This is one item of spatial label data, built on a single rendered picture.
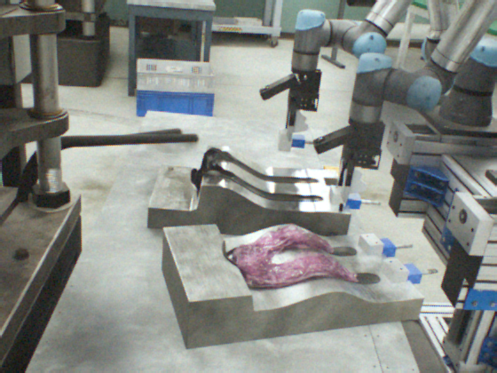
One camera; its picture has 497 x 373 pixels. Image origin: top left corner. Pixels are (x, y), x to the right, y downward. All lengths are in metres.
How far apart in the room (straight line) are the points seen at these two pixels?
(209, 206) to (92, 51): 3.88
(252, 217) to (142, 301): 0.37
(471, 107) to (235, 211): 0.77
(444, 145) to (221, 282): 0.93
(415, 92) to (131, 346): 0.79
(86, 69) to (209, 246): 4.14
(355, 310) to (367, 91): 0.50
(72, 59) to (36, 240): 3.86
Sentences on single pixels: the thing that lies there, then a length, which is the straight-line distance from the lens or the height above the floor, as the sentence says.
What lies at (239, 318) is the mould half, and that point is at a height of 0.86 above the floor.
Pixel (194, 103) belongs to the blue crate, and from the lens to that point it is 4.58.
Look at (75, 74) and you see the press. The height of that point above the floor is 0.11.
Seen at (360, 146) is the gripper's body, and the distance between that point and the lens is 1.43.
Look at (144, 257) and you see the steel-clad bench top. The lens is 1.35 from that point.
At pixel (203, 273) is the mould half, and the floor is 0.91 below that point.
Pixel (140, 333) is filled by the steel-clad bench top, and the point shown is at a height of 0.80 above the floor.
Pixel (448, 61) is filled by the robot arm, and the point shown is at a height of 1.27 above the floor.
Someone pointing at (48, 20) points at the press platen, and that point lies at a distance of 1.41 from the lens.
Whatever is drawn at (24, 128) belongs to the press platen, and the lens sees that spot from 1.43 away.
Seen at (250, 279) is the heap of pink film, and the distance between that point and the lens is 1.16.
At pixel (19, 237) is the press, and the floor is 0.78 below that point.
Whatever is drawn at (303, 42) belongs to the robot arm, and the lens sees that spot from 1.62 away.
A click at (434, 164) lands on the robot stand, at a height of 0.91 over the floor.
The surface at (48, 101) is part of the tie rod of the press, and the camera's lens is 1.48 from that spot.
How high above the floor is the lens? 1.54
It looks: 26 degrees down
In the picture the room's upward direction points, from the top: 6 degrees clockwise
